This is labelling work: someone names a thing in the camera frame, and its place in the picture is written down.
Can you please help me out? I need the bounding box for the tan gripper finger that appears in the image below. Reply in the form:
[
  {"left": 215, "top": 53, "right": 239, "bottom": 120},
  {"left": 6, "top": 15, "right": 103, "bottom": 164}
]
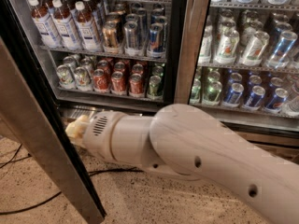
[{"left": 65, "top": 115, "right": 90, "bottom": 147}]

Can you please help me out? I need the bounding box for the glass fridge door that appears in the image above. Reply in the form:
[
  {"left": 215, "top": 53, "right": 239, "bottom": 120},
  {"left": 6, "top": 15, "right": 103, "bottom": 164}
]
[
  {"left": 0, "top": 0, "right": 106, "bottom": 224},
  {"left": 174, "top": 0, "right": 299, "bottom": 148}
]

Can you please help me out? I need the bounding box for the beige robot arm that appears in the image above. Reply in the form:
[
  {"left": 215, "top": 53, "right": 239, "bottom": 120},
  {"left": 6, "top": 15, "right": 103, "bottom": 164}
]
[{"left": 65, "top": 104, "right": 299, "bottom": 224}]

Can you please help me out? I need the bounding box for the green soda can left door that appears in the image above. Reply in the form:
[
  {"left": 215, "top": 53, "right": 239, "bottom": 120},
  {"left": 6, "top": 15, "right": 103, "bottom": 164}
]
[{"left": 147, "top": 76, "right": 163, "bottom": 99}]

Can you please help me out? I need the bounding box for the green can right door left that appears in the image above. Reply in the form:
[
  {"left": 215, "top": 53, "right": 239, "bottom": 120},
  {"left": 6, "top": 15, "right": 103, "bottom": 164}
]
[{"left": 190, "top": 78, "right": 201, "bottom": 103}]

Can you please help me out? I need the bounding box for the stainless steel fridge base grille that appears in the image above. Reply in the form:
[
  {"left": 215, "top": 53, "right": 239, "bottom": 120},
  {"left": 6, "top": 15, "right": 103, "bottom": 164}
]
[{"left": 59, "top": 105, "right": 299, "bottom": 165}]

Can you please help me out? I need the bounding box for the red soda can middle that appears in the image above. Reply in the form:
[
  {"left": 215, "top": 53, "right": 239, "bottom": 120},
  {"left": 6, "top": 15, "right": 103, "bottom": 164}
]
[{"left": 111, "top": 71, "right": 127, "bottom": 95}]

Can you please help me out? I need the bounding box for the green white soda can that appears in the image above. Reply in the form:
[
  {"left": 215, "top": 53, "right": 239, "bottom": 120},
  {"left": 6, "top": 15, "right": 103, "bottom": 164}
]
[{"left": 56, "top": 64, "right": 76, "bottom": 89}]

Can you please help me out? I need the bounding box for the pale green soda can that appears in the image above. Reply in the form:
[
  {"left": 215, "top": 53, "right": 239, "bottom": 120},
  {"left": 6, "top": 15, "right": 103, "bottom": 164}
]
[{"left": 74, "top": 67, "right": 92, "bottom": 91}]

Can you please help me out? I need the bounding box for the red soda can right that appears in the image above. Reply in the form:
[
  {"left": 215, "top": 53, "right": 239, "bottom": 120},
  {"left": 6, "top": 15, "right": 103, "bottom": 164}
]
[{"left": 129, "top": 74, "right": 144, "bottom": 97}]

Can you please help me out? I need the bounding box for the gold tall can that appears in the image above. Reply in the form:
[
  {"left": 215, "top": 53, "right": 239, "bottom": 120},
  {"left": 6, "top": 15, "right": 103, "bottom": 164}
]
[{"left": 102, "top": 21, "right": 122, "bottom": 53}]

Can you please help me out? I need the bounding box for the blue silver tall can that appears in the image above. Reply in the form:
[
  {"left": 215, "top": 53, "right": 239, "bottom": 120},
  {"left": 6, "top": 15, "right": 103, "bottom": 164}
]
[
  {"left": 265, "top": 31, "right": 298, "bottom": 69},
  {"left": 147, "top": 23, "right": 164, "bottom": 58}
]

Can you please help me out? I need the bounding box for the tea bottle white cap left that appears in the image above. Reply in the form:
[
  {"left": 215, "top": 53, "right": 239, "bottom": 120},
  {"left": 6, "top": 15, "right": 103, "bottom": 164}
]
[{"left": 28, "top": 0, "right": 62, "bottom": 48}]

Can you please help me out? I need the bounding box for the tea bottle white cap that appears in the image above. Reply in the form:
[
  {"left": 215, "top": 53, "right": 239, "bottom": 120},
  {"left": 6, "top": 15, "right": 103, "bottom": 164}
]
[
  {"left": 52, "top": 0, "right": 81, "bottom": 50},
  {"left": 28, "top": 0, "right": 62, "bottom": 48},
  {"left": 75, "top": 1, "right": 101, "bottom": 51}
]

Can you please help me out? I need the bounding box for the tea bottle white cap right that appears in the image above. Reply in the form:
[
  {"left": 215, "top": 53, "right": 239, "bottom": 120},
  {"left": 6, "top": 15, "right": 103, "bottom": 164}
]
[{"left": 75, "top": 1, "right": 101, "bottom": 51}]

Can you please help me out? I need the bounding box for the tea bottle white cap middle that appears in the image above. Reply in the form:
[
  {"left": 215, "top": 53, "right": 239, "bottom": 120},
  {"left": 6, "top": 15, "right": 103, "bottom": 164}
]
[{"left": 52, "top": 0, "right": 81, "bottom": 50}]

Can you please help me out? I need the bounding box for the white tall can left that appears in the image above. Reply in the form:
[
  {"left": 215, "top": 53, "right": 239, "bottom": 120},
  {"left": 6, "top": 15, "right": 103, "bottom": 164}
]
[{"left": 198, "top": 30, "right": 212, "bottom": 63}]

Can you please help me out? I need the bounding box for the white tall can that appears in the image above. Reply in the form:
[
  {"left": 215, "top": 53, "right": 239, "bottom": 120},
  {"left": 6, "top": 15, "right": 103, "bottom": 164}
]
[
  {"left": 214, "top": 30, "right": 239, "bottom": 64},
  {"left": 239, "top": 31, "right": 270, "bottom": 66},
  {"left": 198, "top": 30, "right": 212, "bottom": 63}
]

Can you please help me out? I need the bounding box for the blue soda can left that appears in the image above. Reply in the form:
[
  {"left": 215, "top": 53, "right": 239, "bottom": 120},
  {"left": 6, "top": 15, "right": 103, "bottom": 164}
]
[{"left": 222, "top": 83, "right": 244, "bottom": 107}]

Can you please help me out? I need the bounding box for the blue soda can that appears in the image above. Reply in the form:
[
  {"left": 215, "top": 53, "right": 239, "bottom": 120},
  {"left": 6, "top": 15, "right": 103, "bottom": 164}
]
[
  {"left": 243, "top": 86, "right": 265, "bottom": 110},
  {"left": 263, "top": 88, "right": 288, "bottom": 113},
  {"left": 222, "top": 83, "right": 244, "bottom": 107}
]

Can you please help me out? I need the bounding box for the white tall can middle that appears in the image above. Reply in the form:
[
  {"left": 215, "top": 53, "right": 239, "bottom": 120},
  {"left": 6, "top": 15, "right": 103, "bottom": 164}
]
[{"left": 214, "top": 30, "right": 239, "bottom": 64}]

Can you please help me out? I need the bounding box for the blue soda can middle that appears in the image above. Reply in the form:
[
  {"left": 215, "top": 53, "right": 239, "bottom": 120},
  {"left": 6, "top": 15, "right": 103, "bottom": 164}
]
[{"left": 243, "top": 86, "right": 265, "bottom": 110}]

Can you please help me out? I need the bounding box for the white tall can right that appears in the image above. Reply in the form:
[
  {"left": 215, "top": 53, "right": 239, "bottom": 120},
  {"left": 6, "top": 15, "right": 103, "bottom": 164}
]
[{"left": 239, "top": 31, "right": 270, "bottom": 66}]

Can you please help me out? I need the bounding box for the blue soda can right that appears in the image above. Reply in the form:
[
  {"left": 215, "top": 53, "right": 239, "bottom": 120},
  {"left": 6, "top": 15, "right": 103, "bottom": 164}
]
[{"left": 263, "top": 88, "right": 288, "bottom": 113}]

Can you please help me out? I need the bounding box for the blue silver tall can right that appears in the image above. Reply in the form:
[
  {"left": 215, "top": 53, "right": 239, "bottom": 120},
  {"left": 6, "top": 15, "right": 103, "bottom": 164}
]
[{"left": 265, "top": 31, "right": 298, "bottom": 69}]

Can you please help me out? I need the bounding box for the black floor cable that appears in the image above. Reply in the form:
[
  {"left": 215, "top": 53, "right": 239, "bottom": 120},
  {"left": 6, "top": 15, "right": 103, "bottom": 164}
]
[{"left": 0, "top": 143, "right": 144, "bottom": 217}]

